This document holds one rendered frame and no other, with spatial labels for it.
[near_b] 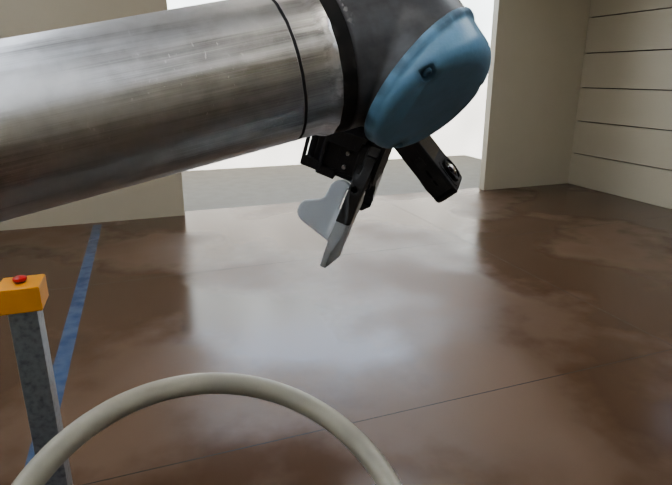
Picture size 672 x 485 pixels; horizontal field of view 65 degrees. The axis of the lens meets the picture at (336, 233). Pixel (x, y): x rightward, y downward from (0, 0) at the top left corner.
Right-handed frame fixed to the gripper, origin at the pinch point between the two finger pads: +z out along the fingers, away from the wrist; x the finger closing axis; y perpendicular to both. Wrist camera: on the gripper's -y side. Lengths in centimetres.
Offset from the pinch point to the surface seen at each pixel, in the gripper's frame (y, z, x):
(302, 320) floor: 41, 224, -230
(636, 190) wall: -271, 200, -722
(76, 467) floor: 90, 208, -63
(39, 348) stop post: 86, 108, -41
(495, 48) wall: -16, 93, -761
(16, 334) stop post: 92, 103, -39
